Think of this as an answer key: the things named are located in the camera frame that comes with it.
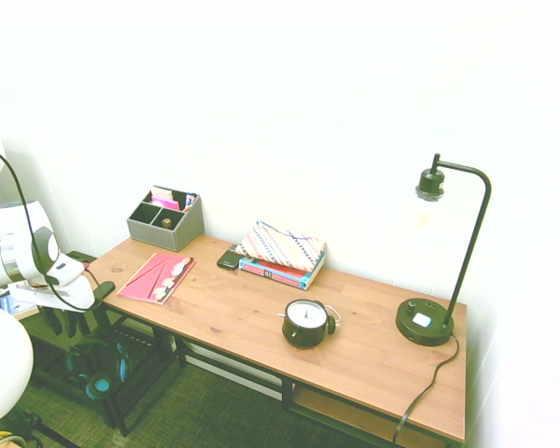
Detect blue and white paperback book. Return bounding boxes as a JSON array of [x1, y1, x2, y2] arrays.
[[0, 293, 42, 321]]

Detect black smartphone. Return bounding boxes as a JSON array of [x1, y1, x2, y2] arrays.
[[216, 249, 242, 272]]

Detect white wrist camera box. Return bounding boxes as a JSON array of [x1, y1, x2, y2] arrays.
[[44, 251, 86, 287]]

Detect black alarm clock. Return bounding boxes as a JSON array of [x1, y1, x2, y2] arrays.
[[276, 299, 343, 350]]

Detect black equipment with yellow cable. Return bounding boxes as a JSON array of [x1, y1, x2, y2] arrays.
[[0, 405, 78, 448]]

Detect blue and red book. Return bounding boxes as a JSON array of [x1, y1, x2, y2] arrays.
[[237, 254, 326, 291]]

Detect pink sticky notes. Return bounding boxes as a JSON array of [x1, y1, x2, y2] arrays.
[[150, 186, 182, 212]]

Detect black metal desk frame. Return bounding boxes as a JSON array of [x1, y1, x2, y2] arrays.
[[86, 298, 463, 448]]

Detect black headphone hanger hook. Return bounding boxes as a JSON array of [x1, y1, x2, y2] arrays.
[[91, 280, 117, 309]]

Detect black desk lamp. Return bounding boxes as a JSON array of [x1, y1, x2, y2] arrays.
[[395, 152, 492, 348]]

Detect black lamp power cable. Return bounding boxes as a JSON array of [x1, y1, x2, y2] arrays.
[[391, 333, 461, 445]]

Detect pink thin book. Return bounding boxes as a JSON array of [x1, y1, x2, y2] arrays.
[[116, 252, 197, 306]]

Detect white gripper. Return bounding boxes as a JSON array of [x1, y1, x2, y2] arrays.
[[7, 274, 95, 340]]

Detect grey desk organizer box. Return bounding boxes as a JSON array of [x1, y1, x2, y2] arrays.
[[126, 185, 205, 254]]

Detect blue and black headphones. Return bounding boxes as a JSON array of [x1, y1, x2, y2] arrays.
[[64, 336, 133, 402]]

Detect striped fabric pouch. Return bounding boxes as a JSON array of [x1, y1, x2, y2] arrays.
[[234, 220, 328, 273]]

